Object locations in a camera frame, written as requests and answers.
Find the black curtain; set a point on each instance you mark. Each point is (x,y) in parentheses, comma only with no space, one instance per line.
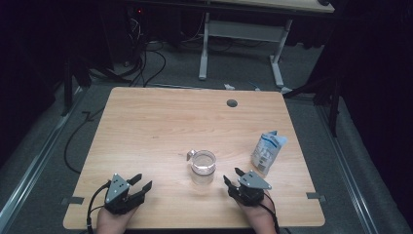
(380,81)
(26,65)

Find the metal floor rail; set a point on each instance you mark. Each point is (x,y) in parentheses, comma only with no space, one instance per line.
(350,182)
(32,169)

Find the white and blue bag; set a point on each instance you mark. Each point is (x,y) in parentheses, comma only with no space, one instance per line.
(266,152)

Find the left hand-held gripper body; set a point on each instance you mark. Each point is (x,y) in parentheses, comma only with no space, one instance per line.
(117,188)

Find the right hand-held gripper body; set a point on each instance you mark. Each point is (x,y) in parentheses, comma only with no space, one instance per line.
(251,183)

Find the blue and white scrap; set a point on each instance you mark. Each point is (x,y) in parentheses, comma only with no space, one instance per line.
(255,86)

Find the person's right hand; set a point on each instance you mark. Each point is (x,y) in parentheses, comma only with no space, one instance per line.
(261,219)

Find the glass jar with beige lid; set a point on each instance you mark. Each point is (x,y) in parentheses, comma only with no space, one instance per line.
(203,165)

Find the grey tape strip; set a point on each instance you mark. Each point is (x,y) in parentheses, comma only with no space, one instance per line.
(315,196)
(73,201)

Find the black metal stand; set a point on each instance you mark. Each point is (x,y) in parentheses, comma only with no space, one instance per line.
(67,91)
(333,110)

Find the white desk frame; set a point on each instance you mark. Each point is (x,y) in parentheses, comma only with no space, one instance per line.
(243,31)

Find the person's left hand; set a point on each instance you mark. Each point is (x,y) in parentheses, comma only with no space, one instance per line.
(112,224)

